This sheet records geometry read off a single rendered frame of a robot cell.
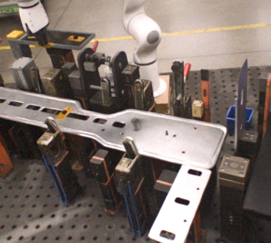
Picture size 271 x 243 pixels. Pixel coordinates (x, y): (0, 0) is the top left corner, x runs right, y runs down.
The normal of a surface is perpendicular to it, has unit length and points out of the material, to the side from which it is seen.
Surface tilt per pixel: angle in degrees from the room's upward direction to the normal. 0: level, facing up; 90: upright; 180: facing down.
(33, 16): 89
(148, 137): 0
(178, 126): 0
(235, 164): 0
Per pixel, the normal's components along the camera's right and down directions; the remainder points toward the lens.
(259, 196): -0.15, -0.78
